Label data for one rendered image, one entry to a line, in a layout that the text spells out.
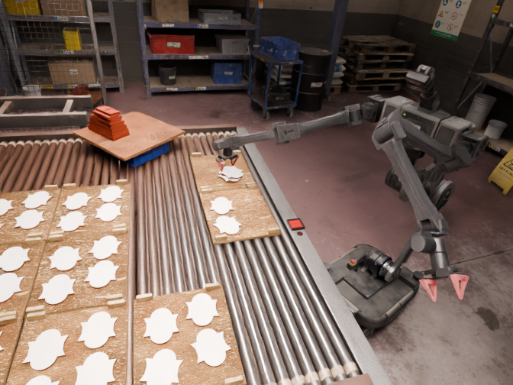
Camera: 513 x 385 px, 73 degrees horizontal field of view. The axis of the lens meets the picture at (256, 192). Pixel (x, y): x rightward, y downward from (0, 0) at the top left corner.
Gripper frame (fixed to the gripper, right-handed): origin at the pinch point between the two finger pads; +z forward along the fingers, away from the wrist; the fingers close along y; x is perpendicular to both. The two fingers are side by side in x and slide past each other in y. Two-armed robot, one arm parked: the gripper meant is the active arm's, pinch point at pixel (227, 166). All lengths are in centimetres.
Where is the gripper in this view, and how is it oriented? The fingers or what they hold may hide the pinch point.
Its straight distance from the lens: 215.3
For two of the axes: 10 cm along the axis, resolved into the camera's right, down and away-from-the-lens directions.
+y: 6.7, -3.8, 6.3
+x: -7.3, -4.5, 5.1
